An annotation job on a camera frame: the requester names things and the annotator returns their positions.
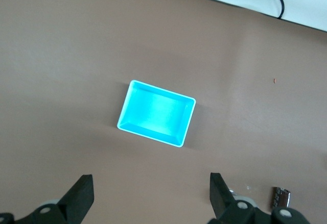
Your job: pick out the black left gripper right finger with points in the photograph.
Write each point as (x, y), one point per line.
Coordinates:
(222, 203)

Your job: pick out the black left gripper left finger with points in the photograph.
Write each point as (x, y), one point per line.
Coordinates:
(76, 203)

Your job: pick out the dark brown cylindrical capacitor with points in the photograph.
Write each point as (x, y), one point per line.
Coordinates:
(281, 197)

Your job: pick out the cyan plastic bin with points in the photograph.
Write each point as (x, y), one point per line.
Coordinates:
(153, 111)

